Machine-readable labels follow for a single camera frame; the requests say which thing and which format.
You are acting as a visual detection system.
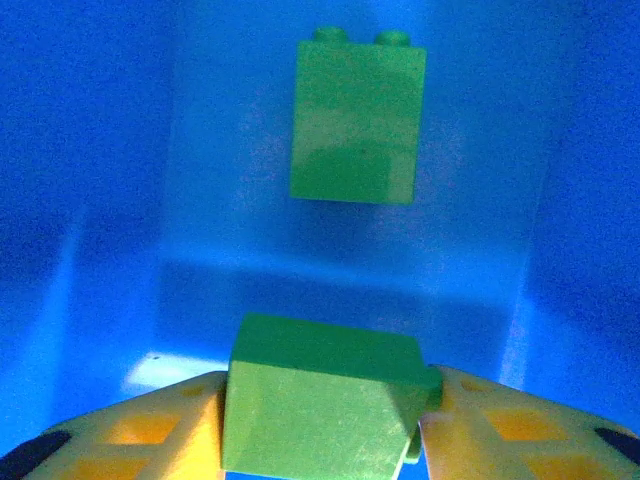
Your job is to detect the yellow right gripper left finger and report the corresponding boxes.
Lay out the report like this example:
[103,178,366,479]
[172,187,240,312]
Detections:
[0,369,229,480]

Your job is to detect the green lego brick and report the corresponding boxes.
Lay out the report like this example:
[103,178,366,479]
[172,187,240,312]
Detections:
[219,312,445,480]
[288,25,429,206]

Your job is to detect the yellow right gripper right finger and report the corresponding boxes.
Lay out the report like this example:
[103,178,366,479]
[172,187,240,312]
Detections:
[418,364,640,480]

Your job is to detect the blue plastic bin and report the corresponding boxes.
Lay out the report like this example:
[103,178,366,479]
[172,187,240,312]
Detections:
[0,0,640,480]

